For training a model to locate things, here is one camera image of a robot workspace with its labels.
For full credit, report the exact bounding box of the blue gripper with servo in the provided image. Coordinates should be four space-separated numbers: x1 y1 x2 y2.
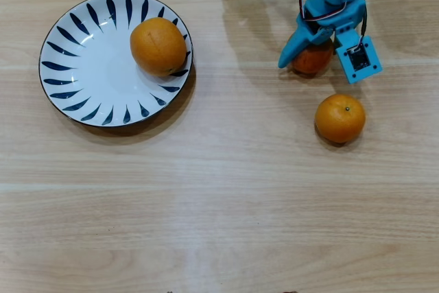
277 0 367 69

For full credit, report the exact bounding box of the dark speckled orange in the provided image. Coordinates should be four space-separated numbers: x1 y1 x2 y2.
290 37 334 75

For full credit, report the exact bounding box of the bright orange with stem dot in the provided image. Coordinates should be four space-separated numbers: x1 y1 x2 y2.
314 93 366 144

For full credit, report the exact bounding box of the large orange with scratch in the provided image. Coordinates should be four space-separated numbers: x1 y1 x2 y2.
129 16 188 78

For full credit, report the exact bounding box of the white plate with blue strokes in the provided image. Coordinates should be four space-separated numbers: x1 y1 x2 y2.
38 0 195 128

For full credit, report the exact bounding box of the blue wrist camera module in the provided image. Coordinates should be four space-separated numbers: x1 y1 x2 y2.
333 28 383 84

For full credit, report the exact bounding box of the black camera cable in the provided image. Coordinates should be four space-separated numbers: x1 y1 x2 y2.
356 0 368 47

